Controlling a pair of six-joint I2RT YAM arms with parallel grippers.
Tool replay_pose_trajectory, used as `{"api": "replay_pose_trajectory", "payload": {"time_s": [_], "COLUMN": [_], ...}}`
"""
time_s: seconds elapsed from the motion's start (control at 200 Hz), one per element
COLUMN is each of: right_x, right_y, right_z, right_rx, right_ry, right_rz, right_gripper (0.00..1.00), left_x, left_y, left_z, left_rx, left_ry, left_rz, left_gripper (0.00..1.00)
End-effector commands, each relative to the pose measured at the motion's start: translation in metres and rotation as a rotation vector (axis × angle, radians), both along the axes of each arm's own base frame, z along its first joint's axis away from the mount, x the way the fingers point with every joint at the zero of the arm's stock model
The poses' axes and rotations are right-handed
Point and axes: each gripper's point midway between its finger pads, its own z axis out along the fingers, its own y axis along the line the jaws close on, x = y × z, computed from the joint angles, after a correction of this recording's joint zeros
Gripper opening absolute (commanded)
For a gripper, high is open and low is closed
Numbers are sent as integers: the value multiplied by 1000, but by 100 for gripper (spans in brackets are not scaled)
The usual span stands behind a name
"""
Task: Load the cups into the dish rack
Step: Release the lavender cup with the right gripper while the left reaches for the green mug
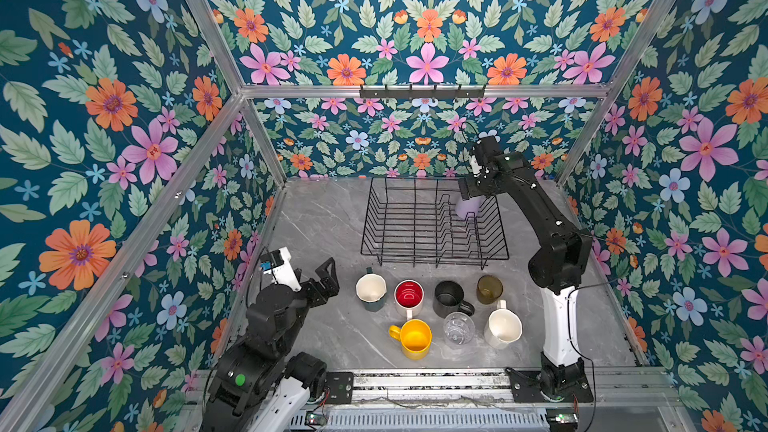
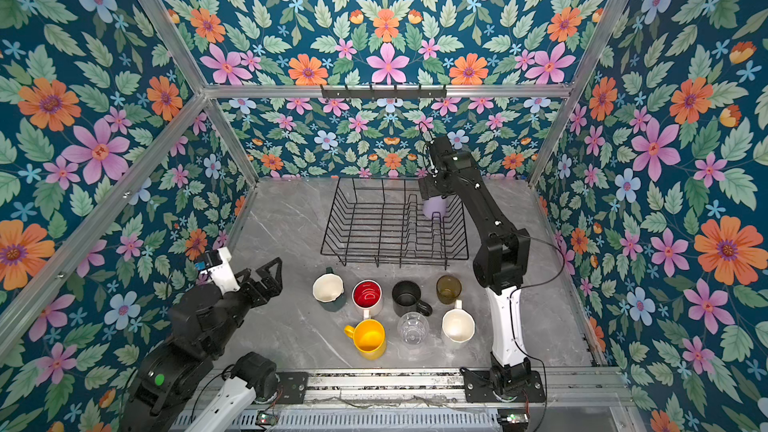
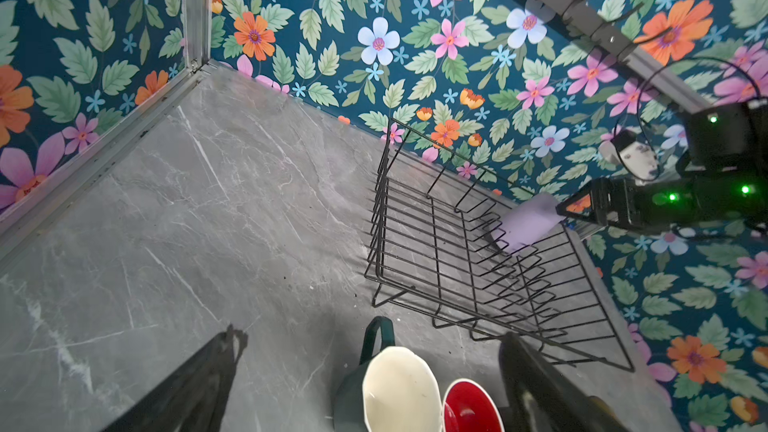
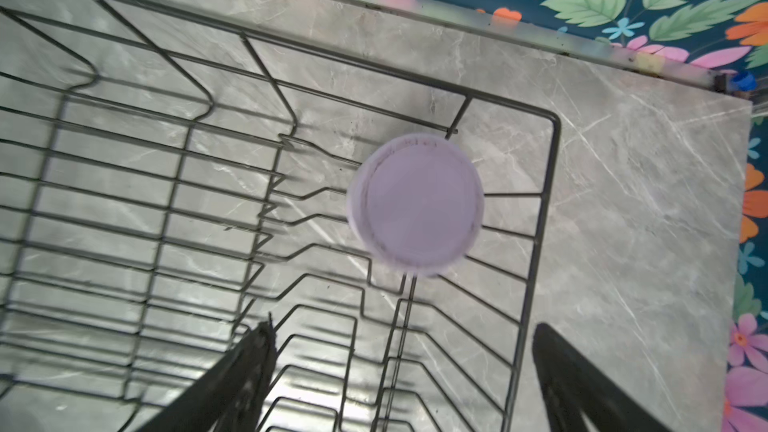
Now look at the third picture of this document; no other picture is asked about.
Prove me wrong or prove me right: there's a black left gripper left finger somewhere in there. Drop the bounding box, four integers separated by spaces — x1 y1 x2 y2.
105 326 248 432

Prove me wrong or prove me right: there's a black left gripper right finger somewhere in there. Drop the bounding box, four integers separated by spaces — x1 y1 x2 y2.
498 333 626 431

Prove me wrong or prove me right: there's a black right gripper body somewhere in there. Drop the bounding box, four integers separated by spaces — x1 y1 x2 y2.
556 178 699 234

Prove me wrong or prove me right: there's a white mug red inside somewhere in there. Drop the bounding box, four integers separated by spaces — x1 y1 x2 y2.
442 378 505 432

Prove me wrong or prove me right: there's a lilac cup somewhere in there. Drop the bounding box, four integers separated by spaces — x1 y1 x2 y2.
490 193 562 254

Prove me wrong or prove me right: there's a green mug cream inside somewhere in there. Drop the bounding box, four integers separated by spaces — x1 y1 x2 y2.
333 316 443 432

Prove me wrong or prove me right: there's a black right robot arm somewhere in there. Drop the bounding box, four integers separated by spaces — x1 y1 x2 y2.
556 97 767 234

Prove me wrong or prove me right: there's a black wire dish rack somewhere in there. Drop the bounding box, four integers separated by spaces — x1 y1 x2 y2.
365 119 633 372

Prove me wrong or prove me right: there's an aluminium frame post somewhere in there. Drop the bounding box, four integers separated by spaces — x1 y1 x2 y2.
182 0 212 73

